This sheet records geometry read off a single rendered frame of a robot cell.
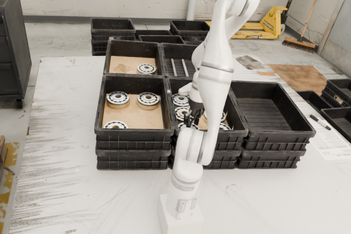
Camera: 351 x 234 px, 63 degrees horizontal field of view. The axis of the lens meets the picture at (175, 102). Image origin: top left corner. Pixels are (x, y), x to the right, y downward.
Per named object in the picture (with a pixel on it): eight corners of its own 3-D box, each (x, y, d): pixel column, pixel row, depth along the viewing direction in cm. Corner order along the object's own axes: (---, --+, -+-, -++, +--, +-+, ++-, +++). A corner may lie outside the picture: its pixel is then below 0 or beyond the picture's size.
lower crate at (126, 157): (168, 172, 122) (172, 152, 115) (95, 173, 117) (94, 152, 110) (161, 113, 154) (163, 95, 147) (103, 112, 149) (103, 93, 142)
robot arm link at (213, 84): (235, 73, 74) (199, 65, 75) (210, 172, 78) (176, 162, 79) (233, 73, 83) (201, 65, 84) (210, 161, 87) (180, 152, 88)
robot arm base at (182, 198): (197, 212, 97) (207, 179, 88) (172, 221, 93) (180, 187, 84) (185, 191, 104) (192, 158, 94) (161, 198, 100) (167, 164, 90)
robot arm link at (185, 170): (175, 139, 77) (167, 182, 86) (210, 149, 75) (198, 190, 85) (183, 119, 84) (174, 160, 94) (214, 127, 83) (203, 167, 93)
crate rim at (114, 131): (174, 136, 110) (175, 131, 109) (93, 135, 105) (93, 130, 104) (165, 81, 142) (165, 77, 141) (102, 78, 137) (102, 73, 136)
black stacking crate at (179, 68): (219, 98, 153) (223, 80, 147) (163, 96, 148) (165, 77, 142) (204, 62, 185) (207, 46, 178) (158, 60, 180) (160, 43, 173)
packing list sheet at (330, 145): (363, 157, 146) (364, 156, 146) (327, 163, 139) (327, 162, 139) (321, 116, 171) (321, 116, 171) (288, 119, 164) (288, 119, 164)
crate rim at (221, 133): (248, 137, 115) (249, 132, 114) (174, 136, 110) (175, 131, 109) (223, 83, 147) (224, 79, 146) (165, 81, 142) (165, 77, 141)
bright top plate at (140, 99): (158, 106, 133) (158, 105, 133) (136, 104, 132) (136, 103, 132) (159, 94, 141) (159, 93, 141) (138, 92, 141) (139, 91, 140)
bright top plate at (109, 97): (129, 104, 131) (129, 103, 131) (106, 104, 129) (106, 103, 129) (128, 92, 139) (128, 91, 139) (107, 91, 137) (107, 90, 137)
